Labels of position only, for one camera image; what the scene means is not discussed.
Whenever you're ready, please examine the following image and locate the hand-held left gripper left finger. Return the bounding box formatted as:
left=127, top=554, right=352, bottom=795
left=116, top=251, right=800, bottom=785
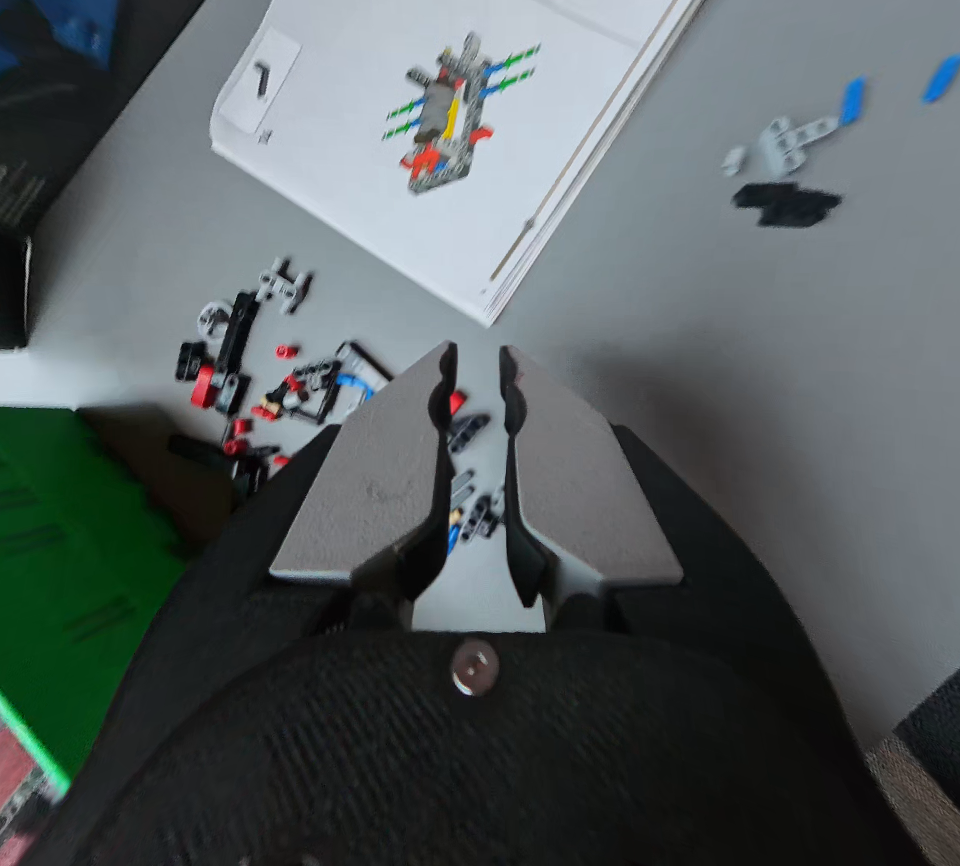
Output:
left=268, top=339, right=459, bottom=604

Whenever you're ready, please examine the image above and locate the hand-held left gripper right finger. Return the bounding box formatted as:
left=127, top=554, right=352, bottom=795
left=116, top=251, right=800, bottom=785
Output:
left=498, top=344, right=685, bottom=609

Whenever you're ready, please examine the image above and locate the grey T-shaped lego beam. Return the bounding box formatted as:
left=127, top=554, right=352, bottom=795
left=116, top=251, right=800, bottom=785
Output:
left=756, top=117, right=840, bottom=178

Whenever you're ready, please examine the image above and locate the pile of loose lego pieces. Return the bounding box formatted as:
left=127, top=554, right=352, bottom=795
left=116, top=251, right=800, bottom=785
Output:
left=168, top=254, right=511, bottom=559

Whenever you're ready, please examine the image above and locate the green plastic bin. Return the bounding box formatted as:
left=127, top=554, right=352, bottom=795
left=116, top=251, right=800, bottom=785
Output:
left=0, top=408, right=189, bottom=799

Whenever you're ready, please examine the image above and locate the small black box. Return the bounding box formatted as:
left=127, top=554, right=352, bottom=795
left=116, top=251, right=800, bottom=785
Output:
left=0, top=232, right=35, bottom=349

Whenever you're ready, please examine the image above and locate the black race car printed box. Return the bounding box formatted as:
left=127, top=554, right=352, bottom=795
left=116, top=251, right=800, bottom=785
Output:
left=0, top=0, right=279, bottom=237

